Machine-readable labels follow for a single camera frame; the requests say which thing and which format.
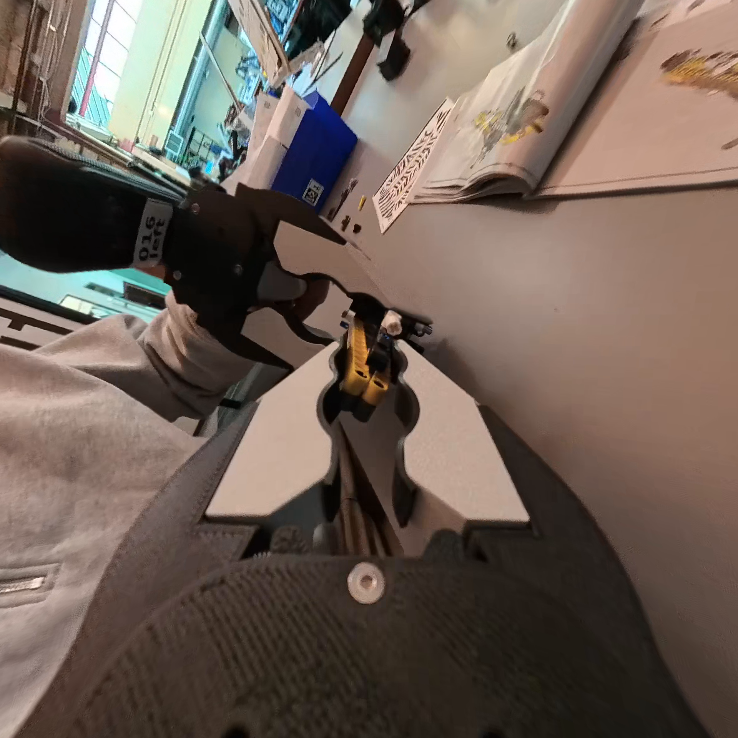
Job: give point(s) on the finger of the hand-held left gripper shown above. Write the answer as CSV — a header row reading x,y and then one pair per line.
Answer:
x,y
323,253
282,340

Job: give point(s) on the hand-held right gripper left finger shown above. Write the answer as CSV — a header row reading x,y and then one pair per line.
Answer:
x,y
271,449

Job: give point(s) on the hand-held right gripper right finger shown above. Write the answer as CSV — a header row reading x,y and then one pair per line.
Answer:
x,y
467,461

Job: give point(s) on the yellow black lego assembly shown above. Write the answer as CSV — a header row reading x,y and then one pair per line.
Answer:
x,y
360,357

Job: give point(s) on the person's left forearm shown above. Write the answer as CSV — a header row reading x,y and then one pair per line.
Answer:
x,y
202,363

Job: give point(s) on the long dark lego piece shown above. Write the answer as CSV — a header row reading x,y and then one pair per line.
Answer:
x,y
349,189

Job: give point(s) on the open lego instruction booklet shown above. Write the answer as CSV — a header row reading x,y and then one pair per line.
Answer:
x,y
519,86

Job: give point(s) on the person's left hand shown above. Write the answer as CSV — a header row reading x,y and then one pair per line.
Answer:
x,y
311,303

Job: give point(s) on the blue storage box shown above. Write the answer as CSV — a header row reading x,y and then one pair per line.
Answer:
x,y
317,150

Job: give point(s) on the black patterned sticker sheet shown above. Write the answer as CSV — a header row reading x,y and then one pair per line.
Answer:
x,y
412,173

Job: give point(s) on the white cardboard box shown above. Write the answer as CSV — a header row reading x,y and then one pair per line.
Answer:
x,y
285,115

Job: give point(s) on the black white marker board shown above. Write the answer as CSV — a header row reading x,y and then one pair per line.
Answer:
x,y
34,328

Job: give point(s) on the window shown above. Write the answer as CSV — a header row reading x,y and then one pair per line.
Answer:
x,y
104,63

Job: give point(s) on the black device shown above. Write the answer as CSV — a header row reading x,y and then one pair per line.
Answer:
x,y
389,46

